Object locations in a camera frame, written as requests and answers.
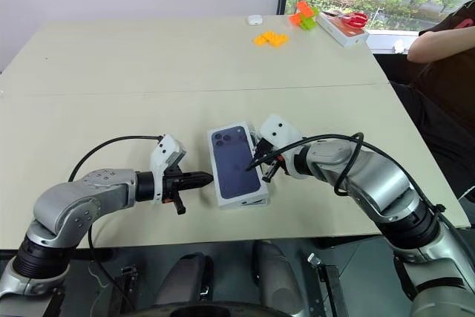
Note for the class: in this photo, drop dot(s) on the white window sill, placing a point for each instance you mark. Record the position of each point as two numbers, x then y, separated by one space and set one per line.
386 40

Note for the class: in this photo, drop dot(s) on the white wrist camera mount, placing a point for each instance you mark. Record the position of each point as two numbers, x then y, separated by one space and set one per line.
278 129
167 150

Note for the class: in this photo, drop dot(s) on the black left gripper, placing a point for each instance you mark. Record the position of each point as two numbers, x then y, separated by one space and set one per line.
172 183

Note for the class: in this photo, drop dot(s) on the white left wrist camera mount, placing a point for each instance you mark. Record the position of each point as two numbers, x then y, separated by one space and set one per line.
167 150

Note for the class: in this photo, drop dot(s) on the red scissors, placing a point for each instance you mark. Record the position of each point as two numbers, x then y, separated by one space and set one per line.
354 20

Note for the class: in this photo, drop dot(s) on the green toy brick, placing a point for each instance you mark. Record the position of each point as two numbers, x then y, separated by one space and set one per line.
310 22

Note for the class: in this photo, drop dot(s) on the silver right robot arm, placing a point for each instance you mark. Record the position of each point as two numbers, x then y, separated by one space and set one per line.
378 179

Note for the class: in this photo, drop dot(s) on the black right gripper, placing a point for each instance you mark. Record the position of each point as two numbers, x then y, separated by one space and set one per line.
265 148

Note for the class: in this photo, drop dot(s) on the small white object on sill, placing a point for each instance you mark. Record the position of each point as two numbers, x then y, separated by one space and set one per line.
399 46

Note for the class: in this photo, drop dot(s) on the white earbud case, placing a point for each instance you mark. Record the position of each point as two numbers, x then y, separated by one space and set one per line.
254 19

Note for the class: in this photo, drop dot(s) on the dark rounded shape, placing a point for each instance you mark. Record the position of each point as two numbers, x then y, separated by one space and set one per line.
185 280
278 276

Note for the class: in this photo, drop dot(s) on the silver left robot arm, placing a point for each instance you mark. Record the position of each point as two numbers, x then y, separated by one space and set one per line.
67 202

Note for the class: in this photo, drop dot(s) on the yellow toy brick cluster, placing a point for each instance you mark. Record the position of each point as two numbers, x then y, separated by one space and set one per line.
271 39

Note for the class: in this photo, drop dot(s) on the person's bare forearm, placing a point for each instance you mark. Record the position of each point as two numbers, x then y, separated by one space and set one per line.
438 44

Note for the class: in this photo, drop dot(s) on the person's dark clothed body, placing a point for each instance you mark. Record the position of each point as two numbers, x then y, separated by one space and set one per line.
445 109

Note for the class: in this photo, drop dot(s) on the white tray with red object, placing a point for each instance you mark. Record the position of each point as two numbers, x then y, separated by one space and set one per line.
343 35

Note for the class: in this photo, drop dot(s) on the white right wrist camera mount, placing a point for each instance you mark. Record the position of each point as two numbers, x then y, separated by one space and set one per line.
278 129

